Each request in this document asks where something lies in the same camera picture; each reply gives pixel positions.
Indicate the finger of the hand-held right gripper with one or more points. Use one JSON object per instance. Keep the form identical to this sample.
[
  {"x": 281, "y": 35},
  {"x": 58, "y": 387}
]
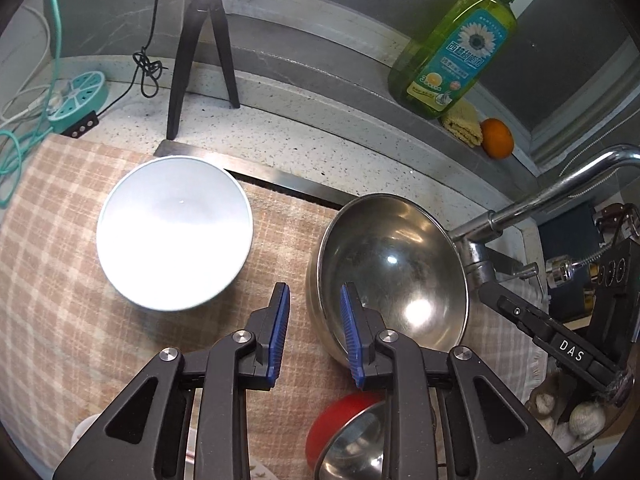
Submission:
[{"x": 515, "y": 312}]

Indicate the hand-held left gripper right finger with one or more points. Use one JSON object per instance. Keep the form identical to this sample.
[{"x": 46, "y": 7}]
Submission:
[{"x": 351, "y": 340}]

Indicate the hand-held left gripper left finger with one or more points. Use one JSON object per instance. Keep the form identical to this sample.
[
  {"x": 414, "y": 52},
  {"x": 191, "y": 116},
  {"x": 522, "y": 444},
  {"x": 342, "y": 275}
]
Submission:
[{"x": 279, "y": 340}]

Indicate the large steel bowl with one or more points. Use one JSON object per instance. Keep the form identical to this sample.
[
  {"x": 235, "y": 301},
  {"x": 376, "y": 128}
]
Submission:
[{"x": 395, "y": 260}]

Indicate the pale blue ceramic bowl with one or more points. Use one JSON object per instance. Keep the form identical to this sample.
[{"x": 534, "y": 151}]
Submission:
[{"x": 175, "y": 230}]

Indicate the small metal flexible tap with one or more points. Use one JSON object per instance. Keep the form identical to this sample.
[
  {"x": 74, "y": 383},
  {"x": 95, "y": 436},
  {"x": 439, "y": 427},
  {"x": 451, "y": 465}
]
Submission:
[{"x": 560, "y": 271}]

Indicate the red steel-lined bowl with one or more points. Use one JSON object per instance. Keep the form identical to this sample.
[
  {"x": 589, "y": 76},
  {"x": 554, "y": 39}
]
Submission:
[{"x": 340, "y": 410}]

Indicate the garlic bulb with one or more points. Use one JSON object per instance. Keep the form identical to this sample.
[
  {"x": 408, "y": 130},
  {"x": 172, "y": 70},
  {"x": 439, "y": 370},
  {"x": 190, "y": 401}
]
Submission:
[
  {"x": 587, "y": 419},
  {"x": 544, "y": 404}
]

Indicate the chrome kitchen faucet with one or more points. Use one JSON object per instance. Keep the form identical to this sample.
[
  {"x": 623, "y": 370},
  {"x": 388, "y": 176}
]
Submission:
[{"x": 525, "y": 205}]

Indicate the orange fruit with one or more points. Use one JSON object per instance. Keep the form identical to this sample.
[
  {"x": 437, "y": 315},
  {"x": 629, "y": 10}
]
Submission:
[{"x": 497, "y": 140}]

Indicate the yellow dishcloth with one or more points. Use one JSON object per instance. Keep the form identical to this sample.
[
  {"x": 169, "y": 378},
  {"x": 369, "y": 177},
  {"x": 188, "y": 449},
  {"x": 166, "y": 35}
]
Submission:
[{"x": 462, "y": 125}]

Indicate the beige plaid cloth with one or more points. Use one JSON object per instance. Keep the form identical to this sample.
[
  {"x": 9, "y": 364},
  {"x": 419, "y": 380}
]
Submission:
[{"x": 60, "y": 260}]

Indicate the green dish soap bottle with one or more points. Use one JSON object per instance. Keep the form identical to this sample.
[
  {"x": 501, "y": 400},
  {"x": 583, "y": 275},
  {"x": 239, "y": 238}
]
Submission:
[{"x": 450, "y": 60}]

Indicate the black tripod legs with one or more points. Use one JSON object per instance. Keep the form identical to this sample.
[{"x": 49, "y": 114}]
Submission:
[{"x": 186, "y": 70}]

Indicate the black inline remote control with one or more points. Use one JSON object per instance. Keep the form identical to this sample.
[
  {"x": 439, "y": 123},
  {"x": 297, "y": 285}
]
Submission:
[{"x": 80, "y": 125}]

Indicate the teal round power strip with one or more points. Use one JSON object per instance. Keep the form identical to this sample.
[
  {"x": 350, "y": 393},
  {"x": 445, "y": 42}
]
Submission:
[{"x": 80, "y": 92}]

